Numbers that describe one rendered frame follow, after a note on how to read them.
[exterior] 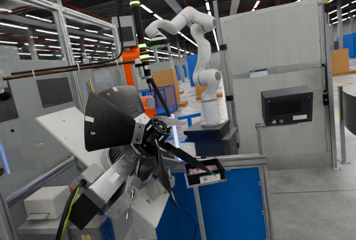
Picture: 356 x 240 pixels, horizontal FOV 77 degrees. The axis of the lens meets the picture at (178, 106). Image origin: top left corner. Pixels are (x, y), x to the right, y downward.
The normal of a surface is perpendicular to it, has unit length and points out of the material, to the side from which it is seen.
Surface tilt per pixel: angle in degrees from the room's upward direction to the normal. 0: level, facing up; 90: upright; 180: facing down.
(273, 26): 91
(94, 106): 72
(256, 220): 90
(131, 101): 41
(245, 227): 90
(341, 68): 90
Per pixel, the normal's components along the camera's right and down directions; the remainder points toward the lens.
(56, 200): 0.97, -0.13
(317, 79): -0.19, 0.18
